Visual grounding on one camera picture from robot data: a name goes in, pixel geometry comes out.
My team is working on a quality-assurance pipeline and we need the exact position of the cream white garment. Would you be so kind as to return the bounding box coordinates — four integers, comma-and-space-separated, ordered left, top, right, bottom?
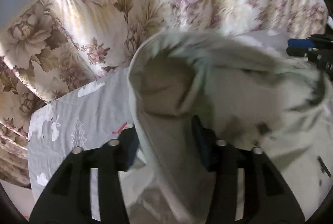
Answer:
128, 31, 332, 223

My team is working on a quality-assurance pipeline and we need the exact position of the grey patterned bed sheet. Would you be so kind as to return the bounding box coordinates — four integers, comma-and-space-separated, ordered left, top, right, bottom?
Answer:
27, 28, 290, 204

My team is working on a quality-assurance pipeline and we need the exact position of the floral curtain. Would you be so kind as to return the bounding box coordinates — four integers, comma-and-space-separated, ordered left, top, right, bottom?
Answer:
1, 0, 328, 187

